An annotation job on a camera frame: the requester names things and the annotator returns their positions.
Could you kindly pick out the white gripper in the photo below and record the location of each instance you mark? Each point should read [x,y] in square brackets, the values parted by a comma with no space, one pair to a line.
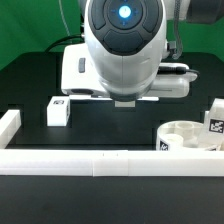
[99,73]

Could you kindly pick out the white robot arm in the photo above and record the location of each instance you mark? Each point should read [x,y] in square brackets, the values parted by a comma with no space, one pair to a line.
[124,47]

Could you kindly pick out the white paper marker sheet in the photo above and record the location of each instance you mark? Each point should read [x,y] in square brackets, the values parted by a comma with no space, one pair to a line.
[88,97]

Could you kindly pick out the white U-shaped fence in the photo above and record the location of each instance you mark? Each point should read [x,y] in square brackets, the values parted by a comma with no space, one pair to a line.
[102,163]

